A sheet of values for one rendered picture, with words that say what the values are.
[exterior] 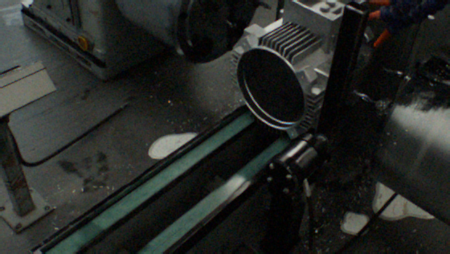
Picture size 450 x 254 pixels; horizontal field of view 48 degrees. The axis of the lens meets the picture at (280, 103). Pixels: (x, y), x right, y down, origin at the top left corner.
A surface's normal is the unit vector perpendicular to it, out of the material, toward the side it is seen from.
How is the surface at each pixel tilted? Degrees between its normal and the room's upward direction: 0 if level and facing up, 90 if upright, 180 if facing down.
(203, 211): 0
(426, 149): 66
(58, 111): 0
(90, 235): 0
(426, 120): 51
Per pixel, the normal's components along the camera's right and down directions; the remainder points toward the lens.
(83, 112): 0.12, -0.75
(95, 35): -0.62, 0.45
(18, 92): 0.68, -0.09
